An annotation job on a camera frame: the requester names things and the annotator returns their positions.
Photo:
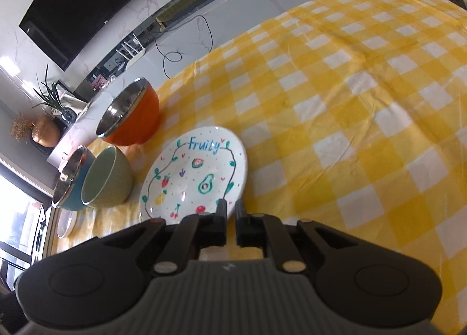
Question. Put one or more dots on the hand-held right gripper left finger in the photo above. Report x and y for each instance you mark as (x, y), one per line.
(220, 227)

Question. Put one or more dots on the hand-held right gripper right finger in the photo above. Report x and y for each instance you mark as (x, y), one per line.
(242, 229)

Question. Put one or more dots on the white fruit-print plate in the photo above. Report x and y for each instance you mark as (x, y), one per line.
(204, 167)

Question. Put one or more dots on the green ceramic bowl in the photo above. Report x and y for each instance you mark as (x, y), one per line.
(116, 181)

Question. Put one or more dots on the orange steel-lined bowl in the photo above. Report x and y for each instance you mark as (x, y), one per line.
(138, 119)

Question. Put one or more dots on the blue steel-lined bowl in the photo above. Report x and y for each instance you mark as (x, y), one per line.
(73, 200)

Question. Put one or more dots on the yellow checked tablecloth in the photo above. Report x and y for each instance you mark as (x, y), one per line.
(328, 101)

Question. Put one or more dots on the plain white plate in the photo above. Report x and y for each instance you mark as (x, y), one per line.
(65, 222)

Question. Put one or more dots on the blue patterned vase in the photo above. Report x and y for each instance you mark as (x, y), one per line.
(68, 116)

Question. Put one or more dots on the pink patterned box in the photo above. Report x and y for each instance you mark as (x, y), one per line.
(97, 81)

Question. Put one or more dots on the white router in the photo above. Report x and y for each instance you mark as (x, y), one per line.
(137, 55)

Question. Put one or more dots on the orange round vase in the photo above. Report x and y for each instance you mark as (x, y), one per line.
(46, 132)

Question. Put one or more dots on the green leafy plant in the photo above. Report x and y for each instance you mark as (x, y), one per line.
(51, 96)

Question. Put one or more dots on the dried brown flowers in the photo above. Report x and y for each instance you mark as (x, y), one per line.
(22, 127)

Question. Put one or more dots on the black flat television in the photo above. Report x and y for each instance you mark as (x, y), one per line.
(91, 3)

